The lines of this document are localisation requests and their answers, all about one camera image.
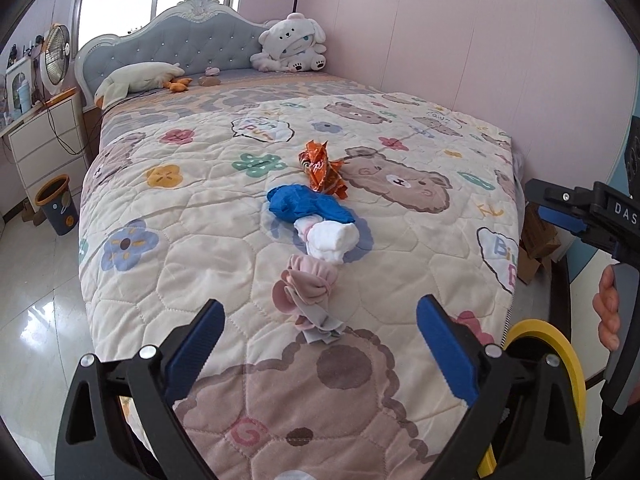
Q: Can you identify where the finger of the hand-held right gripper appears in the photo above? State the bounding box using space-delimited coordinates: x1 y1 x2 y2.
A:
525 178 594 219
537 204 594 241

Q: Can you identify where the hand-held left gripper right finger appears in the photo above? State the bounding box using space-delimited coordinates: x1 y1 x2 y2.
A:
416 294 587 480

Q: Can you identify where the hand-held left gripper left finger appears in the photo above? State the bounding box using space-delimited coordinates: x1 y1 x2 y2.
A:
55 298 227 480

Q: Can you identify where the blue sock bundle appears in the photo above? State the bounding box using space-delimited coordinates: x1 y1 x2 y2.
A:
266 185 357 226

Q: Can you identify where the blue trash bin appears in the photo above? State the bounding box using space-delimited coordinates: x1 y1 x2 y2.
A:
34 174 80 237

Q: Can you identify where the orange patterned sock bundle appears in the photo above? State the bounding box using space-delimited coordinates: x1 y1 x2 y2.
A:
298 140 349 201

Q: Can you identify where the person's right hand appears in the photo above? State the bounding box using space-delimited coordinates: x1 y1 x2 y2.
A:
591 265 622 352

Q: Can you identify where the cardboard box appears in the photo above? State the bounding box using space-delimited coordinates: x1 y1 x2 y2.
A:
517 205 563 286

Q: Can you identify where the printed bear quilt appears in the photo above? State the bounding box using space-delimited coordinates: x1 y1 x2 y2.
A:
77 91 521 480

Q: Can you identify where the yellow tape roll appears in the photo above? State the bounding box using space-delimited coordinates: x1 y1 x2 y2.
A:
477 318 587 478

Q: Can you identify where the pink grey sock bundle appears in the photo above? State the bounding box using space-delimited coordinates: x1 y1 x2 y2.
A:
272 255 347 346

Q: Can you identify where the white sock bundle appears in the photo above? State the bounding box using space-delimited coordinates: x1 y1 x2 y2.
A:
293 217 360 265

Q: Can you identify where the white nightstand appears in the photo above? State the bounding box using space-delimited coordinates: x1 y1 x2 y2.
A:
0 92 91 201

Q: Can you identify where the patterned bed sheet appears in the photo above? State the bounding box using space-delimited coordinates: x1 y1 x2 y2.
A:
95 71 396 171

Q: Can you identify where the white goose plush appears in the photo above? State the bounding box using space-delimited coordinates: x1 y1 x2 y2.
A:
94 62 186 108

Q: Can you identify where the white plush dog toy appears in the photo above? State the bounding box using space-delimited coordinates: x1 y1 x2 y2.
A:
250 12 328 73

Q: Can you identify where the blue tufted bed headboard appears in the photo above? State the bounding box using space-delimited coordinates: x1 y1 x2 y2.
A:
74 0 281 106

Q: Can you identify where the electric fan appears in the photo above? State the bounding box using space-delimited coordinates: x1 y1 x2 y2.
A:
41 24 71 96

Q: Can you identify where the black power cable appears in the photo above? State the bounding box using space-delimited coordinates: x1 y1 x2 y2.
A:
45 100 95 157

